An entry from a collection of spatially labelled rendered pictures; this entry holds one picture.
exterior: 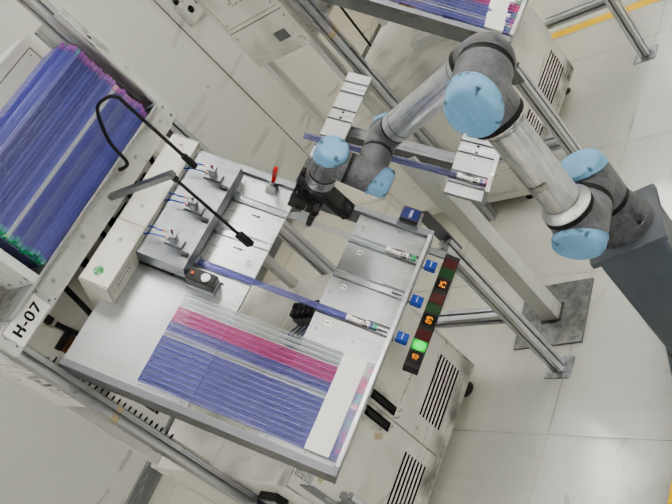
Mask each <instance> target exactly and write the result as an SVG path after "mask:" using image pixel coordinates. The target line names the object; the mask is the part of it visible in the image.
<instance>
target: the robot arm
mask: <svg viewBox="0 0 672 504"><path fill-rule="evenodd" d="M515 67H516V56H515V52H514V49H513V47H512V45H511V44H510V43H509V41H508V40H507V39H505V38H504V37H503V36H501V35H499V34H497V33H494V32H479V33H476V34H474V35H472V36H470V37H468V38H467V39H465V40H464V41H463V42H462V43H461V44H460V45H458V46H457V47H456V48H455V49H454V50H453V51H452V52H451V53H450V54H449V56H448V61H447V62H446V63H445V64H444V65H443V66H442V67H441V68H439V69H438V70H437V71H436V72H435V73H434V74H433V75H431V76H430V77H429V78H428V79H427V80H426V81H424V82H423V83H422V84H421V85H420V86H419V87H418V88H416V89H415V90H414V91H413V92H412V93H411V94H409V95H408V96H407V97H406V98H405V99H404V100H403V101H401V102H400V103H399V104H398V105H397V106H396V107H394V108H393V109H392V110H391V111H390V112H389V113H383V114H379V115H377V116H376V117H375V118H374V120H373V122H372V123H371V125H370V127H369V131H368V134H367V137H366V139H365V142H364V144H363V147H362V149H361V152H360V154H359V155H358V154H356V153H353V152H351V151H349V146H348V144H347V142H345V141H344V140H343V138H341V137H339V136H336V135H328V136H325V137H323V138H322V139H321V140H320V141H319V142H318V144H317V146H316V148H315V149H314V151H313V156H312V159H311V161H310V164H309V167H308V169H307V168H305V167H303V169H302V171H301V173H300V175H299V176H298V179H297V184H296V186H295V188H294V190H293V192H292V194H291V196H290V198H289V201H288V204H287V205H288V206H290V207H293V208H294V209H296V210H298V211H300V212H301V210H302V212H301V213H298V212H292V216H293V217H294V218H296V219H297V220H299V221H300V222H302V223H303V224H304V226H305V227H307V228H308V227H311V226H312V223H313V221H314V220H315V218H316V216H317V215H318V213H319V211H320V209H321V207H322V205H323V204H325V205H327V206H328V207H329V208H330V209H331V210H332V211H333V212H334V213H336V214H337V215H338V216H339V217H340V218H341V219H343V220H344V219H347V218H350V217H351V215H352V212H353V210H354V207H355V205H354V204H353V203H352V202H351V201H350V200H349V199H348V198H347V197H346V196H345V195H344V194H342V193H341V192H340V191H339V190H338V189H337V188H336V187H335V186H334V185H335V183H336V181H339V182H341V183H344V184H346V185H348V186H351V187H353V188H355V189H358V190H360V191H362V192H364V193H365V194H370V195H372V196H375V197H377V198H384V197H385V196H386V195H387V193H388V191H389V189H390V187H391V184H392V182H393V179H394V177H395V171H394V170H392V169H390V167H389V164H390V162H391V159H392V156H393V153H394V151H395V149H396V147H397V146H399V145H400V144H401V143H402V142H404V141H405V140H406V139H407V138H409V137H410V136H411V135H412V134H414V133H415V132H416V131H417V130H419V129H420V128H421V127H422V126H424V125H425V124H426V123H428V122H429V121H430V120H431V119H433V118H434V117H435V116H436V115H438V114H439V113H440V112H441V111H443V110H444V114H445V117H446V119H447V121H448V122H449V124H450V125H451V126H452V127H453V128H454V129H455V130H456V131H457V132H459V133H461V134H463V133H465V134H467V136H468V137H472V138H477V139H478V140H482V141H486V140H488V141H489V143H490V144H491V145H492V146H493V148H494V149H495V150H496V151H497V153H498V154H499V155H500V156H501V157H502V159H503V160H504V161H505V162H506V164H507V165H508V166H509V167H510V169H511V170H512V171H513V172H514V174H515V175H516V176H517V177H518V179H519V180H520V181H521V182H522V184H523V185H524V186H525V187H526V189H527V190H528V191H529V192H530V194H531V195H532V196H533V197H534V198H535V200H536V201H537V202H538V203H539V205H540V206H541V207H542V210H541V217H542V219H543V221H544V222H545V224H546V225H547V226H548V227H549V229H550V230H551V231H552V235H553V236H552V237H551V246H552V248H553V250H554V251H555V252H556V253H557V254H559V255H561V256H563V257H565V258H569V259H574V260H587V259H592V258H595V257H597V256H599V255H601V254H602V253H603V252H604V251H605V249H617V248H622V247H625V246H627V245H629V244H631V243H633V242H635V241H636V240H638V239H639V238H640V237H641V236H642V235H643V234H644V233H645V232H646V231H647V230H648V228H649V226H650V225H651V222H652V219H653V210H652V208H651V206H650V205H649V203H648V202H647V201H646V199H644V198H643V197H642V196H640V195H638V194H637V193H635V192H633V191H632V190H630V189H628V187H627V186H626V185H625V183H624V182H623V180H622V179H621V178H620V176H619V175H618V173H617V172H616V171H615V169H614V168H613V167H612V165H611V164H610V162H609V160H608V158H607V157H605V156H604V155H603V153H602V152H601V151H600V150H597V149H595V148H585V149H581V150H579V151H576V152H574V153H572V154H570V155H569V156H567V157H566V158H565V159H564V160H563V161H562V162H561V163H560V162H559V161H558V160H557V158H556V157H555V156H554V154H553V153H552V152H551V150H550V149H549V148H548V146H547V145H546V144H545V142H544V141H543V140H542V138H541V137H540V136H539V135H538V133H537V132H536V131H535V129H534V128H533V127H532V125H531V124H530V123H529V121H528V120H527V119H526V117H525V116H524V115H523V111H524V102H523V100H522V99H521V97H520V96H519V94H518V93H517V92H516V90H515V89H514V88H513V86H512V79H513V75H514V72H515ZM296 188H297V189H296ZM308 215H309V216H308ZM307 216H308V217H307Z"/></svg>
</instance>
